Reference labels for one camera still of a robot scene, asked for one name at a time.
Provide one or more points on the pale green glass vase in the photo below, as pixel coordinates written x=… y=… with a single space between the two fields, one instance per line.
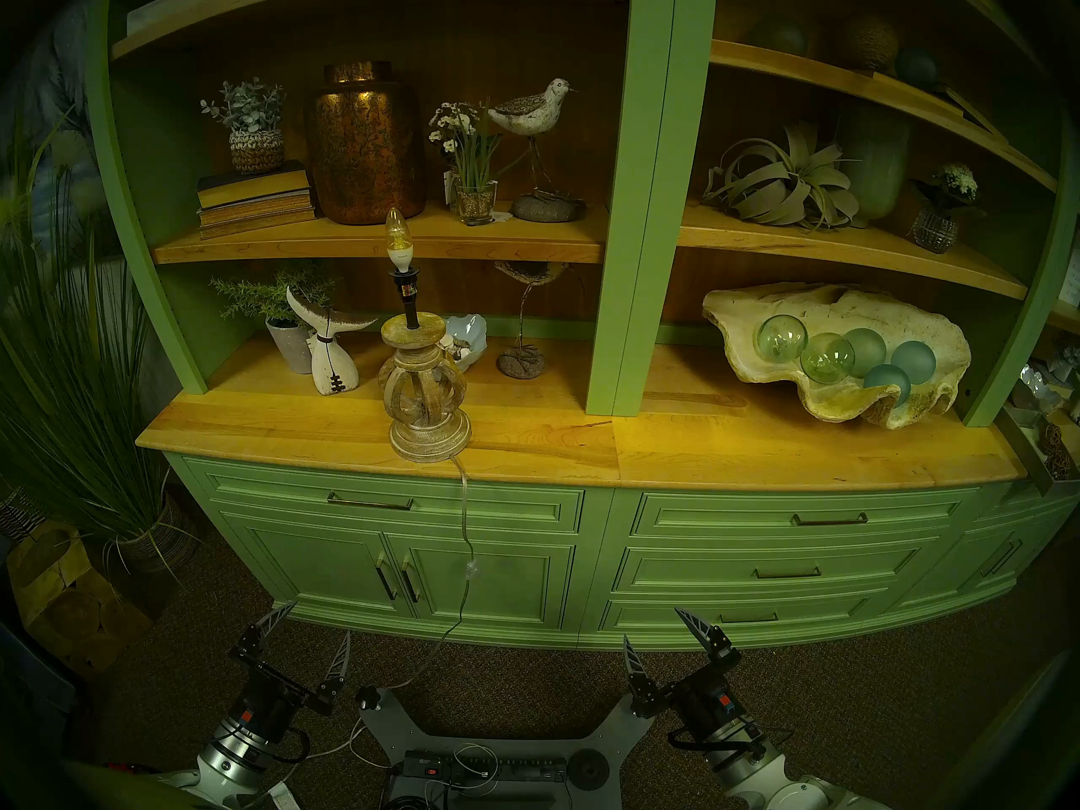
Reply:
x=877 y=167

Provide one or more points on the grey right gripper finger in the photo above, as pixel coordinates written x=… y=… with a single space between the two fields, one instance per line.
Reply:
x=707 y=635
x=634 y=673

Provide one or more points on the eucalyptus plant in woven pot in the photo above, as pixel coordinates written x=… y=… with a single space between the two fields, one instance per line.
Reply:
x=256 y=150

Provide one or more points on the carved wooden table lamp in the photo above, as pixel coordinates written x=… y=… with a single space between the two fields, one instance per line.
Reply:
x=426 y=441

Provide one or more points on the large copper vase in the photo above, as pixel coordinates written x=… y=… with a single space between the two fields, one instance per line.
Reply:
x=364 y=150

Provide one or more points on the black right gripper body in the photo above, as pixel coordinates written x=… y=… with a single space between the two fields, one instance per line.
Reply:
x=704 y=703

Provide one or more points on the giant clam shell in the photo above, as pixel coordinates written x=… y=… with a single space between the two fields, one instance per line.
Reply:
x=844 y=403

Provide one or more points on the woven brown decor sphere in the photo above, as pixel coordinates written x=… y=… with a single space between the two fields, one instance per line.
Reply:
x=867 y=40

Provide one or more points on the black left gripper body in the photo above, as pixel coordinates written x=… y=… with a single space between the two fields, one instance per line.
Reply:
x=270 y=707

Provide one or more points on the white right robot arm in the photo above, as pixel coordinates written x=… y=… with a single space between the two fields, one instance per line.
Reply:
x=759 y=774

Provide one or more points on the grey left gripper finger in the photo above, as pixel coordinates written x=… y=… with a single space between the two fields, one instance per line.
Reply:
x=274 y=621
x=339 y=669

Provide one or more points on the green cabinet door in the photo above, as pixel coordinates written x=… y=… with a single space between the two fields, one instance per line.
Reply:
x=506 y=580
x=295 y=564
x=945 y=564

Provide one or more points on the tall grass plant in basket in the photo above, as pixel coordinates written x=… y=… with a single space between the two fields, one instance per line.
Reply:
x=76 y=378

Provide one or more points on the striped woven basket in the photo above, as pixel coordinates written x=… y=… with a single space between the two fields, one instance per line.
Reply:
x=21 y=517

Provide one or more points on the green cabinet drawer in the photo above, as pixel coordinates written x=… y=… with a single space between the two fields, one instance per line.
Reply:
x=844 y=564
x=810 y=614
x=270 y=496
x=726 y=513

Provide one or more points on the black power strip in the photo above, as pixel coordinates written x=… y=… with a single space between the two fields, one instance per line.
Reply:
x=523 y=768

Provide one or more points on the frosted teal glass ball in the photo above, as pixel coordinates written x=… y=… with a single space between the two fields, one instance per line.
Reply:
x=915 y=361
x=888 y=385
x=869 y=348

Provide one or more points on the yellow wood stump stool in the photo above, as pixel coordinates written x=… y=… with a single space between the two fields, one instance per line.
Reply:
x=67 y=597

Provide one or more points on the metal tray with trinkets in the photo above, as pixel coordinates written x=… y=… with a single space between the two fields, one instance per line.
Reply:
x=1034 y=454

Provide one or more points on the rosemary plant in grey pot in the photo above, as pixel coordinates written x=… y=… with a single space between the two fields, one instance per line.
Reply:
x=291 y=344

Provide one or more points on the grey robot base platform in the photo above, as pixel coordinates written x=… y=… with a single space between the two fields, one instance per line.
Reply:
x=396 y=724

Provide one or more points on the old yellowed book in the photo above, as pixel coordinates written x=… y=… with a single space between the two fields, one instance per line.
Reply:
x=261 y=224
x=253 y=188
x=257 y=209

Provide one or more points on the clear green glass ball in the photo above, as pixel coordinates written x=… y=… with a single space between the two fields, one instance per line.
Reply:
x=827 y=359
x=781 y=337

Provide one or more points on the white flowers in glass vase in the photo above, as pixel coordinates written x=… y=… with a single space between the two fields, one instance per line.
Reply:
x=476 y=201

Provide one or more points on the dark teal decor sphere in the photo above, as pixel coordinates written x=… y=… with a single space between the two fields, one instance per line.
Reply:
x=916 y=66

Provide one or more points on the grey air plant decor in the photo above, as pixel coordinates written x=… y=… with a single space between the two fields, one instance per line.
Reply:
x=789 y=184

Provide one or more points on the speckled shorebird figurine on stone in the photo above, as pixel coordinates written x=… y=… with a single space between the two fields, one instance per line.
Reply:
x=531 y=112

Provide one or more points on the candle shaped light bulb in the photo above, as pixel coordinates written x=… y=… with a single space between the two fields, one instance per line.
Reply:
x=399 y=243

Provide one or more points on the white whale tail figurine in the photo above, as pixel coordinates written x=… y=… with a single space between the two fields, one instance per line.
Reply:
x=333 y=369

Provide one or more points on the dark green decor sphere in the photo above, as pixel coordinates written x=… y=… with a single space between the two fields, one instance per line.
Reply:
x=780 y=36

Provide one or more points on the green cabinet hutch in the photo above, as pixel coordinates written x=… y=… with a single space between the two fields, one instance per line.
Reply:
x=650 y=226

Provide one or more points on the pale blue shell dish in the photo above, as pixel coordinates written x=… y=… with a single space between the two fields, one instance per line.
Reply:
x=468 y=336

